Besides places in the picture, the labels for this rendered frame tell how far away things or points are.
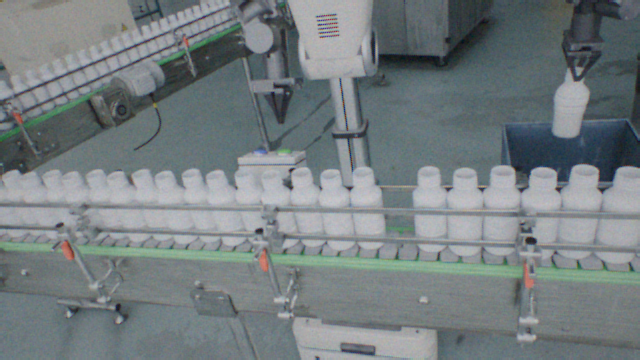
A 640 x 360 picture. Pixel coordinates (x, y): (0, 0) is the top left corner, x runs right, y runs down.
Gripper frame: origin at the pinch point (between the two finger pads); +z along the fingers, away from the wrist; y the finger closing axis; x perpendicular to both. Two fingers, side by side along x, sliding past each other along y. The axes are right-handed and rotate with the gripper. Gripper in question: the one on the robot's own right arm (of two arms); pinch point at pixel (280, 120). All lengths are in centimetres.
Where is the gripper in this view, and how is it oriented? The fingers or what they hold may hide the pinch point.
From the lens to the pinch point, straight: 106.0
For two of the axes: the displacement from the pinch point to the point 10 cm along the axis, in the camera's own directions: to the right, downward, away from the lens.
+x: 2.8, -2.4, 9.3
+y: 9.6, 0.0, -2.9
